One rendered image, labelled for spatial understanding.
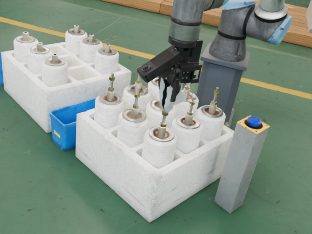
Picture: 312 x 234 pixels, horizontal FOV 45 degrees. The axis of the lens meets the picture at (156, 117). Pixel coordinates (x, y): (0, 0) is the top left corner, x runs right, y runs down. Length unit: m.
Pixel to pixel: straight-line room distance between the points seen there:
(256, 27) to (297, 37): 1.51
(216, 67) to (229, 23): 0.18
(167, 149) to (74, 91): 0.53
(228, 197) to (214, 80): 0.54
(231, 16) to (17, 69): 0.85
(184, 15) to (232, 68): 0.67
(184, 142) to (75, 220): 0.39
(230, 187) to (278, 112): 0.80
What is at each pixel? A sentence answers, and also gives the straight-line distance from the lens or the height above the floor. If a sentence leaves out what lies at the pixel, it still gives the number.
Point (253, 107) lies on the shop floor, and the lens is 1.91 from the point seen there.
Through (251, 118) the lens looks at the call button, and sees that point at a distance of 1.12.
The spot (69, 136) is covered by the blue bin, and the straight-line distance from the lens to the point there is 1.38.
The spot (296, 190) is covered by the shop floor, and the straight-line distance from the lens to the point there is 1.48.
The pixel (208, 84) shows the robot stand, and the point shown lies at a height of 0.18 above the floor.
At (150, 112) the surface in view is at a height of 0.24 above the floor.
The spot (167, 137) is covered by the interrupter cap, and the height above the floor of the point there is 0.25.
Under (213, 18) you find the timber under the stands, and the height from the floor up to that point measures 0.05.
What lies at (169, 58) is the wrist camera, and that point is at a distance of 0.95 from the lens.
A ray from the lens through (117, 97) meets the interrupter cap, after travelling 1.25.
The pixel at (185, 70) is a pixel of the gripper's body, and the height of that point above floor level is 0.47.
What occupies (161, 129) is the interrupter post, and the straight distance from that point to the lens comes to 1.08.
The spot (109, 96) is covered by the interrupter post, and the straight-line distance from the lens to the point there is 1.22.
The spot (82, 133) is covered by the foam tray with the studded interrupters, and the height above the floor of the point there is 0.12.
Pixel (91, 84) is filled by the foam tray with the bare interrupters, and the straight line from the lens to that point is 1.50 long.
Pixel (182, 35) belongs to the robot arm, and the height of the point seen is 0.56.
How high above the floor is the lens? 0.87
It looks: 32 degrees down
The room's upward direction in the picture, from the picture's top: 9 degrees clockwise
